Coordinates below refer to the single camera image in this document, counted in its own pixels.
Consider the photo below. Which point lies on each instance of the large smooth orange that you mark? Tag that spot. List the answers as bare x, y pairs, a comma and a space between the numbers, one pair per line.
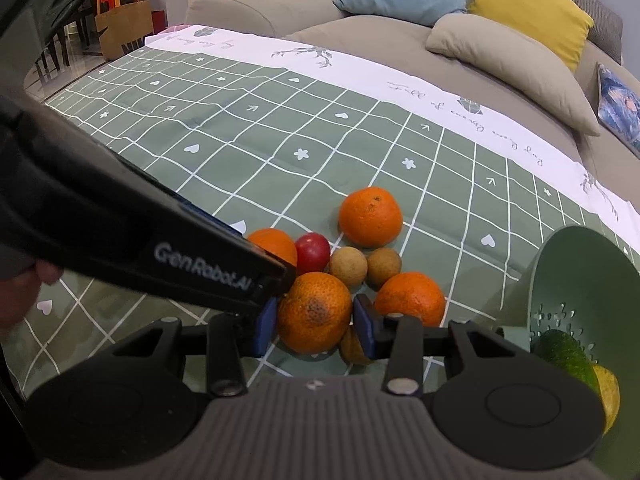
370, 217

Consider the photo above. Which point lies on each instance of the green checked tablecloth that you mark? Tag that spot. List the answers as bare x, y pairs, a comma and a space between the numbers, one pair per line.
300, 110

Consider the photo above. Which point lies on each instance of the beige sofa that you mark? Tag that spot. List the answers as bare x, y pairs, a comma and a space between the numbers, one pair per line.
390, 45

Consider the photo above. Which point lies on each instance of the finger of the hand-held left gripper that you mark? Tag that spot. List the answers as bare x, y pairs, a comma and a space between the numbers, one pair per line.
277, 282
215, 220

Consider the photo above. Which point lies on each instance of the red cherry tomato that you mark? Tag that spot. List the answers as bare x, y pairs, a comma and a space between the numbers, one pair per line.
314, 252

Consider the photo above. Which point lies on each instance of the yellow green mango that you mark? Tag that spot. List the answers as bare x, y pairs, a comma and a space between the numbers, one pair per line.
607, 395

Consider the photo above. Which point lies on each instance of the medium orange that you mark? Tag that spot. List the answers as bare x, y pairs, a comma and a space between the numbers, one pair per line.
412, 297

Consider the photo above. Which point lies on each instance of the dark green cucumber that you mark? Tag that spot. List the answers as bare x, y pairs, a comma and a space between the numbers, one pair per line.
565, 357

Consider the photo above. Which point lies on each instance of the brown longan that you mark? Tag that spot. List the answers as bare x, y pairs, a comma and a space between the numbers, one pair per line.
384, 266
350, 347
348, 266

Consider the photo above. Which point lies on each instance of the dark chair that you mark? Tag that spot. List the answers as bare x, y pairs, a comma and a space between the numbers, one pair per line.
57, 45

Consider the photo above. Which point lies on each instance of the yellow cushion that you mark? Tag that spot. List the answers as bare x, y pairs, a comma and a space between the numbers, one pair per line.
530, 10

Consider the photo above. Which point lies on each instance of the mottled orange with dark spot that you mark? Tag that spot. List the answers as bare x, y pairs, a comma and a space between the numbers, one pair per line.
315, 315

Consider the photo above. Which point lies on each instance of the brown paper bag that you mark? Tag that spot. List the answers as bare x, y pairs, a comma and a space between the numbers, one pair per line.
122, 30

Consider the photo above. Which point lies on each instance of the grey patterned cushion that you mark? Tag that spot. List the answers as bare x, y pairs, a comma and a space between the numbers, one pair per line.
600, 0

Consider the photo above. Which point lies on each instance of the green colander bowl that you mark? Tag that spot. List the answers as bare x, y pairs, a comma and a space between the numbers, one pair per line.
575, 270

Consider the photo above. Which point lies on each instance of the printed picture cushion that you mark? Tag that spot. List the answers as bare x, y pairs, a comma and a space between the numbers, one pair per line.
620, 105

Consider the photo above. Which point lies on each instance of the person's left hand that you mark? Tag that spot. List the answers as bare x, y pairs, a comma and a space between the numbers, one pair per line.
47, 275

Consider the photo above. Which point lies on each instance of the beige cushion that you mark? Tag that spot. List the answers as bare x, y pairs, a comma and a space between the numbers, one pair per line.
515, 65

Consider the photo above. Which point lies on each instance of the small orange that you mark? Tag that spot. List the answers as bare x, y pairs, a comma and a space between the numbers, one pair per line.
275, 247

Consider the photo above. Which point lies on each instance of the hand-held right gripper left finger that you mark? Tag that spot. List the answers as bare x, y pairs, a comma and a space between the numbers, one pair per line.
264, 327

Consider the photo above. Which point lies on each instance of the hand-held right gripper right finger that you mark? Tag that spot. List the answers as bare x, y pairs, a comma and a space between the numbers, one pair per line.
367, 330

